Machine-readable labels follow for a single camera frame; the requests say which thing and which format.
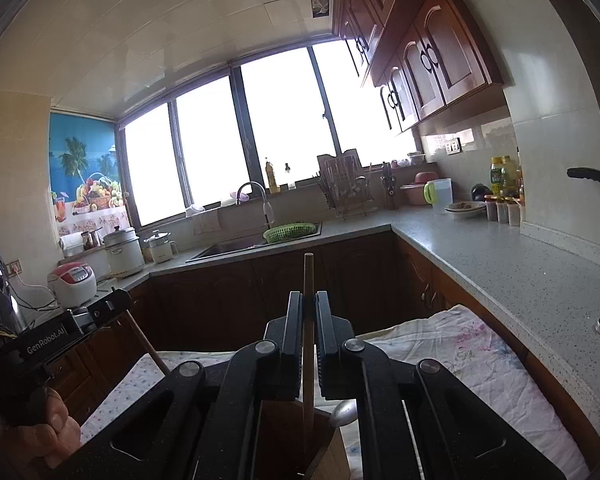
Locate white paper towel roll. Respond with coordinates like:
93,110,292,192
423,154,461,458
60,233,84,259

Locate yellow dish soap bottle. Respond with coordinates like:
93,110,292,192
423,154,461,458
264,157,281,195

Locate steel kitchen sink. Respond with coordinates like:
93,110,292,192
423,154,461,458
186,221,325,264

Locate wooden wall cabinets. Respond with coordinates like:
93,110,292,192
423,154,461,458
332,0,505,134

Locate wire dish rack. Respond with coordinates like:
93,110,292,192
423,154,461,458
315,150,379,221

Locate tropical fruit wall poster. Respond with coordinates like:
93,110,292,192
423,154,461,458
48,112,131,237

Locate person's left hand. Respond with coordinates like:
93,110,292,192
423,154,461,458
0,386,82,470

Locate red white rice cooker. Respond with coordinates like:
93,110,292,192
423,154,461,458
47,262,99,309

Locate white plate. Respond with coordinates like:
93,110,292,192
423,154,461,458
443,200,487,220

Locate wooden utensil holder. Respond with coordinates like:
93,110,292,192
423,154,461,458
256,399,355,480

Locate small white electric pot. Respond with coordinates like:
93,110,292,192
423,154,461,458
143,230,179,265

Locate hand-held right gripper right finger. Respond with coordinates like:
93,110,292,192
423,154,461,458
315,291,567,480

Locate white pitcher green handle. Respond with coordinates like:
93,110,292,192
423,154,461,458
424,178,454,215

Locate large white steamer pot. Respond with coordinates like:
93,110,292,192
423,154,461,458
102,226,146,279

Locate kitchen window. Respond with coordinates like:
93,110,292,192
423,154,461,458
114,39,422,229

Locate white printed tablecloth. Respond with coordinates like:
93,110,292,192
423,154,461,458
79,304,595,480

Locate wooden chopstick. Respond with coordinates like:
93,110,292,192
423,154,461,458
124,309,172,377
302,253,317,456

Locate metal spoon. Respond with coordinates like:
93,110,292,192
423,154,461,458
328,400,359,429

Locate pink basin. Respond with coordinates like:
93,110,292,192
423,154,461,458
400,172,439,206

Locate green colander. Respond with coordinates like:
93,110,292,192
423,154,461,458
262,222,317,245

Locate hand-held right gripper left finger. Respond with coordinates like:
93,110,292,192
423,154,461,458
45,291,305,480

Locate white power cable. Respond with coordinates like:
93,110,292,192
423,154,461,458
9,272,63,312

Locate chrome faucet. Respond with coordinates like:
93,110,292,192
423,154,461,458
236,181,274,232

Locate knife block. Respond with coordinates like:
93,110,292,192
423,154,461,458
380,161,401,211

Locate black wok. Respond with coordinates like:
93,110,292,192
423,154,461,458
567,166,600,191

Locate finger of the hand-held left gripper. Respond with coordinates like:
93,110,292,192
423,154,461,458
67,287,132,335

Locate grey speckled countertop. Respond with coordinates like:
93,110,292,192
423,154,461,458
17,204,600,357

